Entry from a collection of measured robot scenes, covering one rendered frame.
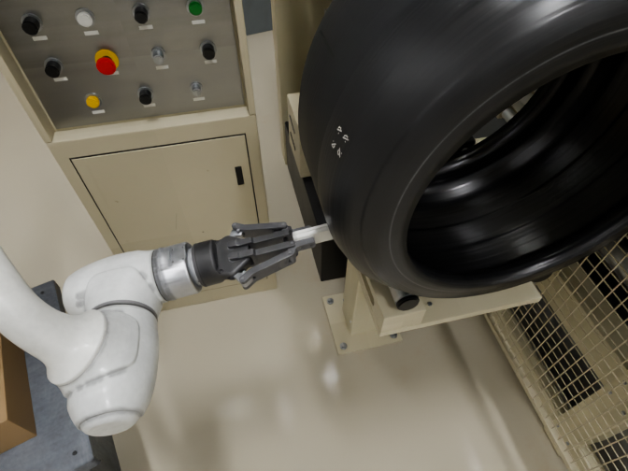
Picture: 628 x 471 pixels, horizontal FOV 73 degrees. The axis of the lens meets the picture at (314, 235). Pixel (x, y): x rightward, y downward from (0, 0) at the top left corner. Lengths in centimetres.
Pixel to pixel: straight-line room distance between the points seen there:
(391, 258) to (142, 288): 38
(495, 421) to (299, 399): 71
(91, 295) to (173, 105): 67
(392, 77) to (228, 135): 85
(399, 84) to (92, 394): 51
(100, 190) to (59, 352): 84
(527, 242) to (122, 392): 75
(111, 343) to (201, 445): 110
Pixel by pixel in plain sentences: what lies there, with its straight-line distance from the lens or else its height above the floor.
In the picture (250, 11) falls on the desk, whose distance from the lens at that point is 368.
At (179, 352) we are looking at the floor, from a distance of 183.
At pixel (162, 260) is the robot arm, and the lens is 72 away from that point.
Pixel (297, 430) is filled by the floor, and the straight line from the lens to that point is 165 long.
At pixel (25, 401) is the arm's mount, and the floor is 68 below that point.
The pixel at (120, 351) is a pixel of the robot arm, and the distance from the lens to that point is 62.
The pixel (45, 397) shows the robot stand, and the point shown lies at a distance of 116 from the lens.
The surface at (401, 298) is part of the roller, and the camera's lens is 81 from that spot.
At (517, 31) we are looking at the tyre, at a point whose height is 142.
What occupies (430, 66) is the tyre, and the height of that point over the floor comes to 138.
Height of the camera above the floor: 160
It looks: 51 degrees down
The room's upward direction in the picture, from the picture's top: straight up
